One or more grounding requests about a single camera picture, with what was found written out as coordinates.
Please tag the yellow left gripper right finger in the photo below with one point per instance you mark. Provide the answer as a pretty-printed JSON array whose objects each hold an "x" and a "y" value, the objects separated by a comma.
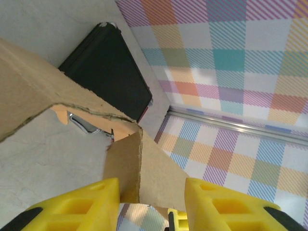
[{"x": 228, "y": 211}]

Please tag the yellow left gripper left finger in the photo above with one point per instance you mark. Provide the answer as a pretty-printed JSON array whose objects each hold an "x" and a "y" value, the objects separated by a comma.
[{"x": 72, "y": 211}]

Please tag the brown cardboard paper box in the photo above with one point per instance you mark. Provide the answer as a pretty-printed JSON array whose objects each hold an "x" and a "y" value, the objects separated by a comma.
[{"x": 29, "y": 79}]

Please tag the black flat case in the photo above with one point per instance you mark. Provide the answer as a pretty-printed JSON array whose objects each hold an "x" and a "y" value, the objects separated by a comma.
[{"x": 108, "y": 69}]

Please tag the aluminium frame corner post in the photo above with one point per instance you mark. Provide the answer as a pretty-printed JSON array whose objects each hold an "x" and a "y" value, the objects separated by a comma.
[{"x": 240, "y": 127}]

